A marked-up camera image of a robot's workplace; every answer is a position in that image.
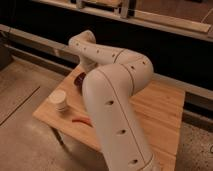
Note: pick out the dark purple ceramic bowl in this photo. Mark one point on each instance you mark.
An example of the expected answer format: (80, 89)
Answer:
(79, 80)

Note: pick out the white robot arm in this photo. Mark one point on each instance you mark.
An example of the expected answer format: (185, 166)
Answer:
(113, 75)

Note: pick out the orange carrot toy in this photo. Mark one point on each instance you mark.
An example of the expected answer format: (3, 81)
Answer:
(84, 120)

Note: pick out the white stacked paper cups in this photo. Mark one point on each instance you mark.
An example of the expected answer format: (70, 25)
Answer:
(58, 99)

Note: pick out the wooden table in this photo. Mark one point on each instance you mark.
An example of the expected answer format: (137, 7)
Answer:
(158, 109)

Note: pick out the wooden shelf rail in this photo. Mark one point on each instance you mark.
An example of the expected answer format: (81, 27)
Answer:
(120, 10)

